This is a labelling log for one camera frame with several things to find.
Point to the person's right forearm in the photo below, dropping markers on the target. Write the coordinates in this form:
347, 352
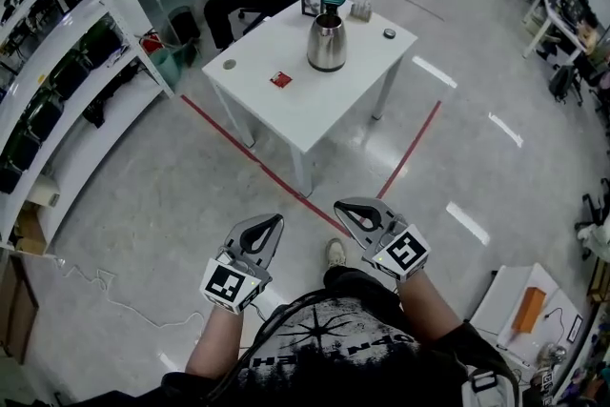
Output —
429, 305

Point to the white box with orange item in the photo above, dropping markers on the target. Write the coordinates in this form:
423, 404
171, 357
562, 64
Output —
529, 281

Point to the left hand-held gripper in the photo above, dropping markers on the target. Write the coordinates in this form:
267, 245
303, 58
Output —
224, 283

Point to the person's black printed t-shirt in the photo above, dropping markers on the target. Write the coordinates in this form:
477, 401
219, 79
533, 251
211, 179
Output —
343, 348

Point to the grey round table grommet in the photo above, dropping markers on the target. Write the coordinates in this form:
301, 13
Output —
230, 64

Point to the white shelving unit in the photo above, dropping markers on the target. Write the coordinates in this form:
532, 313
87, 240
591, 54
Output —
143, 86

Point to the black waste bin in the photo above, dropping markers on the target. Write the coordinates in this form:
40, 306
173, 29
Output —
183, 24

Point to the black backpack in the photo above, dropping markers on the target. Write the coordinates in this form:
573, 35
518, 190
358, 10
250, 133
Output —
563, 83

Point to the white table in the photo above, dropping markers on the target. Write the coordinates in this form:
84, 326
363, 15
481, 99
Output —
310, 109

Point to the black picture frame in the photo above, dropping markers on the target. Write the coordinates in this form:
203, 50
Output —
312, 2

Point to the person's black shorts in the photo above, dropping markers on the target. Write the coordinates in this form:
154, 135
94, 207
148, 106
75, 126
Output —
355, 281

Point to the glass tube rack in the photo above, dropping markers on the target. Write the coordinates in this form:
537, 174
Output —
361, 9

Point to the green bin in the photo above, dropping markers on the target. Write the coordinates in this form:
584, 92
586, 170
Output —
166, 67

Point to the person's left forearm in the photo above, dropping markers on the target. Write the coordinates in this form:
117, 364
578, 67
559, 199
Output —
217, 338

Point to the small red packet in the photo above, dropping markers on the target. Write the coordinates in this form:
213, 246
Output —
280, 79

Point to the round black tin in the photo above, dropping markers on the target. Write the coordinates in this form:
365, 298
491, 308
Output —
390, 33

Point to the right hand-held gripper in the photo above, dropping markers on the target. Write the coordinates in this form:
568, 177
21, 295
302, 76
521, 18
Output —
405, 252

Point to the grey shoulder bag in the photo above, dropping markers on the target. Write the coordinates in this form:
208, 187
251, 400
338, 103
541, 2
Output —
491, 388

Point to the white office desk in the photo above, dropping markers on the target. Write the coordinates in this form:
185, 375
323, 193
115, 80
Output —
548, 19

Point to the stainless steel electric kettle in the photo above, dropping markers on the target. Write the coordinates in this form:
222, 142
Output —
326, 45

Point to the red fire extinguisher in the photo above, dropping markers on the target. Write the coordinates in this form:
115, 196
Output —
152, 43

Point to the person's right shoe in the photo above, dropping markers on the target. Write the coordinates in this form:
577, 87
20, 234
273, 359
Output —
336, 252

